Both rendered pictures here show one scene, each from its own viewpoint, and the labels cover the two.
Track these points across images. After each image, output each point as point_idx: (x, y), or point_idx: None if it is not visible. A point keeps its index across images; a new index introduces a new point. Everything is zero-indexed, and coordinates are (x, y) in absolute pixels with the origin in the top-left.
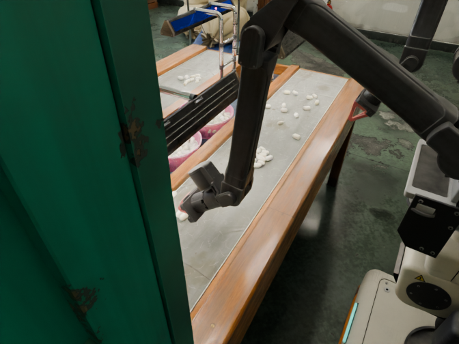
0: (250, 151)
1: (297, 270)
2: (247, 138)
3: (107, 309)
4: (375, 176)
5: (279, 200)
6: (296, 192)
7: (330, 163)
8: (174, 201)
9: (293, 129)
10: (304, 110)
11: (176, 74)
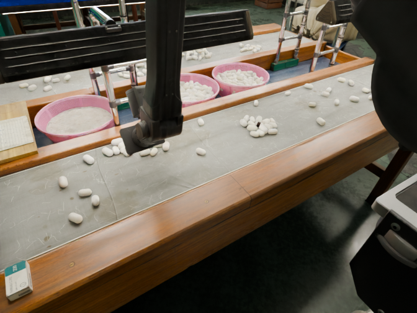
0: (159, 66)
1: (284, 270)
2: (154, 42)
3: None
4: None
5: (249, 173)
6: (275, 173)
7: (353, 165)
8: None
9: (323, 114)
10: (350, 100)
11: (241, 43)
